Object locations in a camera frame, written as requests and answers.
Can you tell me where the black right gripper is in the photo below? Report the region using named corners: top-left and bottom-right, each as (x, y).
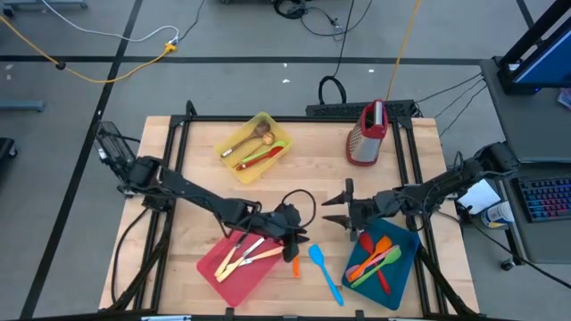
top-left (320, 177), bottom-right (387, 243)

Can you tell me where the long black desk cable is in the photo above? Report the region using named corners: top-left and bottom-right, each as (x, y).
top-left (463, 213), bottom-right (571, 290)

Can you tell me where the yellow extension cable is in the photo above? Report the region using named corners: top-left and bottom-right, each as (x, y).
top-left (0, 14), bottom-right (178, 85)

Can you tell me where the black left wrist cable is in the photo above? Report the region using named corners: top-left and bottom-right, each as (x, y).
top-left (278, 188), bottom-right (318, 229)

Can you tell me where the grey side desk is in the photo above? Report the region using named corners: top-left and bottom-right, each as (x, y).
top-left (479, 56), bottom-right (571, 164)

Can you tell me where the yellow plastic bin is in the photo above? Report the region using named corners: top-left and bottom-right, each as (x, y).
top-left (213, 111), bottom-right (294, 185)

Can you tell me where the light green silicone spoon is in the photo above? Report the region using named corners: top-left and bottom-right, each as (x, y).
top-left (238, 140), bottom-right (289, 166)

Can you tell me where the long knife marbled blade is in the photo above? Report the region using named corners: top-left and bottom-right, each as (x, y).
top-left (216, 236), bottom-right (267, 284)

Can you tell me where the black chair base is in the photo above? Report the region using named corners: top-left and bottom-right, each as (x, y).
top-left (0, 136), bottom-right (19, 162)

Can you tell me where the dark wooden spoon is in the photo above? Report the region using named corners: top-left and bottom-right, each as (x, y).
top-left (220, 120), bottom-right (272, 160)

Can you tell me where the white labelled bottle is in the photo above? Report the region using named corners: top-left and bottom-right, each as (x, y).
top-left (480, 200), bottom-right (517, 230)

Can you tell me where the orange-yellow hanging cable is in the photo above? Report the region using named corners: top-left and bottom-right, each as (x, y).
top-left (385, 0), bottom-right (423, 102)

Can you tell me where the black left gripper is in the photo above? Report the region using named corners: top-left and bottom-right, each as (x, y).
top-left (261, 201), bottom-right (311, 265)

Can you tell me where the pink plastic bin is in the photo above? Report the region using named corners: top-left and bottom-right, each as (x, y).
top-left (196, 222), bottom-right (289, 309)

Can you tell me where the black cable bundle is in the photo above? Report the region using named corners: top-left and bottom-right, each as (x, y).
top-left (271, 0), bottom-right (345, 42)

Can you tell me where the backlit computer keyboard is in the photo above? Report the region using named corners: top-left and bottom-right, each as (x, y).
top-left (511, 176), bottom-right (571, 224)

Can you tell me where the black monitor stand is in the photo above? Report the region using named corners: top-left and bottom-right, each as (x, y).
top-left (496, 0), bottom-right (571, 95)

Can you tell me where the gold metal spoon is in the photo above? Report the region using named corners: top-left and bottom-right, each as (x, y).
top-left (238, 131), bottom-right (277, 167)

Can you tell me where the red silicone spatula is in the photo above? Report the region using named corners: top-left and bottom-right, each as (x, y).
top-left (358, 231), bottom-right (393, 296)

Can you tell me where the white power cable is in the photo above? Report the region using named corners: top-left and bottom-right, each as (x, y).
top-left (39, 0), bottom-right (181, 45)

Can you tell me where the steel box grater red handle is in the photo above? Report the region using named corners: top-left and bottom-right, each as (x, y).
top-left (345, 98), bottom-right (390, 168)

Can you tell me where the black wire mesh box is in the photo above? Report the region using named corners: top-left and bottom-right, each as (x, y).
top-left (92, 120), bottom-right (137, 177)

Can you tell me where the thin black cable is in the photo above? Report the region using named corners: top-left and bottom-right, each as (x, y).
top-left (413, 71), bottom-right (485, 104)
top-left (438, 84), bottom-right (488, 137)
top-left (433, 78), bottom-right (486, 119)
top-left (177, 0), bottom-right (207, 44)

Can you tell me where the computer monitor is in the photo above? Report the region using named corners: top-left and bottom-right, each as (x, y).
top-left (510, 17), bottom-right (571, 88)

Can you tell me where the black perforated box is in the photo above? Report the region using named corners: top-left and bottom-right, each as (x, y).
top-left (305, 99), bottom-right (417, 119)

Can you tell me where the blue plastic bin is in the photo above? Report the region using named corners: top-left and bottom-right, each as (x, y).
top-left (341, 217), bottom-right (421, 312)

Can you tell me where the grey furniture foot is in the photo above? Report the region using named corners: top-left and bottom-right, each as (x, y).
top-left (0, 99), bottom-right (46, 113)

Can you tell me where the green silicone spatula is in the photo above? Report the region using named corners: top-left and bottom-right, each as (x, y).
top-left (350, 247), bottom-right (402, 290)

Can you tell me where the grey furniture base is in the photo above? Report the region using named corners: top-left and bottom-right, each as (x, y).
top-left (2, 0), bottom-right (89, 12)

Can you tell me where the red silicone spoon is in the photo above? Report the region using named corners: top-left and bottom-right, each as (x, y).
top-left (235, 145), bottom-right (286, 172)

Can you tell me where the dark grey keyboard desk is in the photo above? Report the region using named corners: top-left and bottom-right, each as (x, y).
top-left (496, 160), bottom-right (571, 265)

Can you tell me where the black cable with coil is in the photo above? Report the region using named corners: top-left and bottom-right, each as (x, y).
top-left (317, 0), bottom-right (358, 107)

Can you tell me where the blue silicone spatula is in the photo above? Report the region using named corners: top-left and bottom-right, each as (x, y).
top-left (307, 243), bottom-right (346, 308)

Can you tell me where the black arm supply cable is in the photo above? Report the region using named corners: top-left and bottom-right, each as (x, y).
top-left (109, 205), bottom-right (153, 309)

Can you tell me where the knife cream handle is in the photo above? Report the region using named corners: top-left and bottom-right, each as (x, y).
top-left (231, 246), bottom-right (286, 268)
top-left (214, 235), bottom-right (251, 278)

